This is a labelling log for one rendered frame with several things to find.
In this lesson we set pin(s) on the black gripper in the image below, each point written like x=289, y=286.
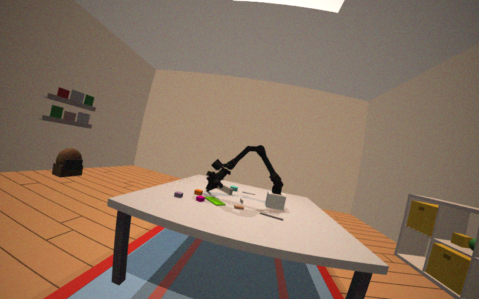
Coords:
x=214, y=183

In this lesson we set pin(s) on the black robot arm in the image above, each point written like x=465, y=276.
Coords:
x=275, y=178

